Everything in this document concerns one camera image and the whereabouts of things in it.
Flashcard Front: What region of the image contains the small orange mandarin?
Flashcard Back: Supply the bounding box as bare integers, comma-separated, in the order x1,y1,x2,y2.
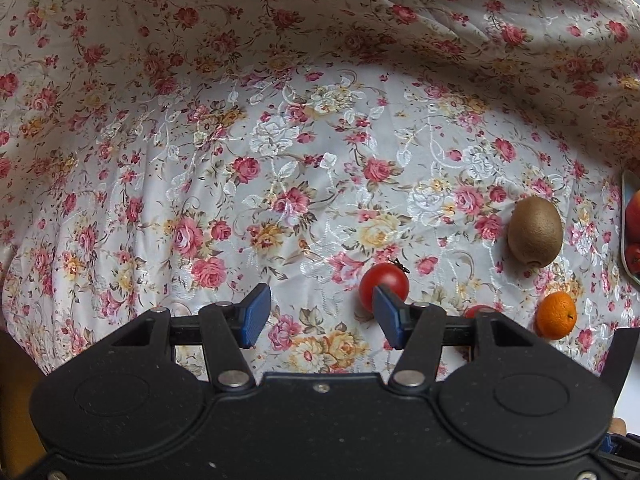
535,291,578,340

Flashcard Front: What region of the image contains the pale green plate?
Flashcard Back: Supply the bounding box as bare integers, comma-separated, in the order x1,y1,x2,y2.
620,170,640,287

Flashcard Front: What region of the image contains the red apple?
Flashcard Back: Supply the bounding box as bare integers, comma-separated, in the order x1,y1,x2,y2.
625,190,640,244

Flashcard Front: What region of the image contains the brown kiwi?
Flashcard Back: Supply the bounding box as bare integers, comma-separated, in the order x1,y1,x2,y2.
507,196,564,268

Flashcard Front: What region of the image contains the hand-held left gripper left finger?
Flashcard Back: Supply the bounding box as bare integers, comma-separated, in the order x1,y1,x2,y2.
109,283,273,392

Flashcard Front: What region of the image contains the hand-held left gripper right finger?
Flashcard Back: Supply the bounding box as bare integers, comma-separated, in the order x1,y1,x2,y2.
372,285,538,392

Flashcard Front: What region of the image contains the floral tablecloth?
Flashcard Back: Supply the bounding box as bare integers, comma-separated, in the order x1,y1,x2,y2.
0,0,640,391

